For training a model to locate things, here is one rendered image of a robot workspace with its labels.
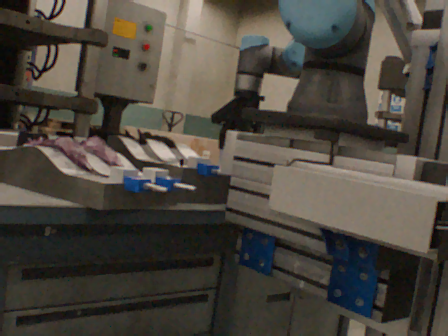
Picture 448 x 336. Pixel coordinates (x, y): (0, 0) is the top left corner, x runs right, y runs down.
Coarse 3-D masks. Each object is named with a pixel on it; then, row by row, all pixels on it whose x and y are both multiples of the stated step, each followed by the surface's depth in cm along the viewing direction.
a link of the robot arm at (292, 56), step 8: (288, 48) 121; (296, 48) 121; (304, 48) 121; (280, 56) 130; (288, 56) 122; (296, 56) 121; (280, 64) 131; (288, 64) 124; (296, 64) 122; (288, 72) 131; (296, 72) 128
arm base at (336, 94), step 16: (304, 64) 95; (320, 64) 91; (336, 64) 90; (304, 80) 93; (320, 80) 91; (336, 80) 90; (352, 80) 91; (304, 96) 92; (320, 96) 90; (336, 96) 90; (352, 96) 90; (304, 112) 91; (320, 112) 89; (336, 112) 89; (352, 112) 90
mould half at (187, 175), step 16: (112, 144) 153; (128, 144) 149; (160, 144) 159; (176, 144) 165; (128, 160) 146; (144, 160) 141; (176, 160) 154; (176, 176) 130; (192, 176) 131; (208, 176) 134; (224, 176) 138; (192, 192) 131; (208, 192) 135; (224, 192) 139
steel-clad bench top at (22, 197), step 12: (0, 192) 104; (12, 192) 106; (24, 192) 108; (0, 204) 92; (12, 204) 94; (24, 204) 95; (36, 204) 97; (48, 204) 99; (60, 204) 101; (72, 204) 103; (180, 204) 127; (192, 204) 130; (204, 204) 134; (216, 204) 137
